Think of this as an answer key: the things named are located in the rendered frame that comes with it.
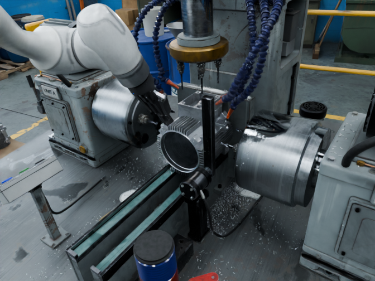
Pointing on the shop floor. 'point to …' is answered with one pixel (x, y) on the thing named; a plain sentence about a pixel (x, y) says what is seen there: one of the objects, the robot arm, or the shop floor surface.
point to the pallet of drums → (23, 19)
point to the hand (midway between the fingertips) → (166, 117)
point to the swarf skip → (357, 35)
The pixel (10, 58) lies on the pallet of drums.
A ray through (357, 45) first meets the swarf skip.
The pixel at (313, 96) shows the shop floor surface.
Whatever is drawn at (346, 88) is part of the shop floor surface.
